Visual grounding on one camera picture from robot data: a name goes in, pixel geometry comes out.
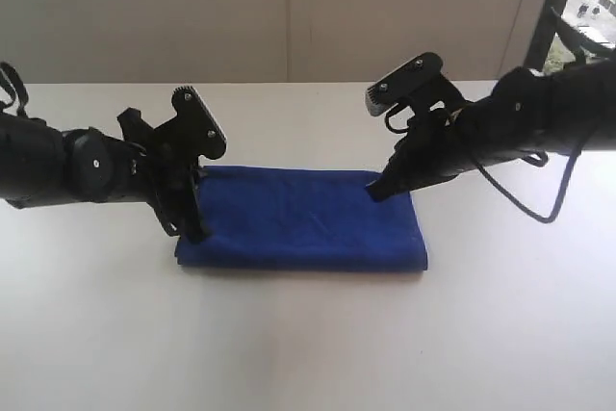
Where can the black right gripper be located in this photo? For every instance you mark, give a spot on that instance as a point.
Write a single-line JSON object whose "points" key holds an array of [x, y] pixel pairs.
{"points": [[440, 144]]}

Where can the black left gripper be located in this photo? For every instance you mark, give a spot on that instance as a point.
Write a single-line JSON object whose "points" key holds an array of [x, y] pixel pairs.
{"points": [[102, 169]]}

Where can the blue microfiber towel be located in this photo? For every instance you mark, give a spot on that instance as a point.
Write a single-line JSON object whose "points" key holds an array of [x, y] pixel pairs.
{"points": [[308, 220]]}

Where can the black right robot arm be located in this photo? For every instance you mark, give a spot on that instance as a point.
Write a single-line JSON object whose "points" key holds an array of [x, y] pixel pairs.
{"points": [[573, 109]]}

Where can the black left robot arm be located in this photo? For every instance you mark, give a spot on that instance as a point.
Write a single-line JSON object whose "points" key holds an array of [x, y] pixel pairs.
{"points": [[42, 166]]}

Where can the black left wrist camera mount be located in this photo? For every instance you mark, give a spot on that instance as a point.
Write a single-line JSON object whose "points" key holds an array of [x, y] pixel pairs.
{"points": [[193, 132]]}

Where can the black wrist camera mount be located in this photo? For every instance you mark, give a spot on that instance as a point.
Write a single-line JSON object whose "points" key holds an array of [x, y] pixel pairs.
{"points": [[193, 132], [418, 84]]}

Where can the black window frame post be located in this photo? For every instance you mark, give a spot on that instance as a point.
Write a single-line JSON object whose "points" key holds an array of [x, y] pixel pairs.
{"points": [[543, 34]]}

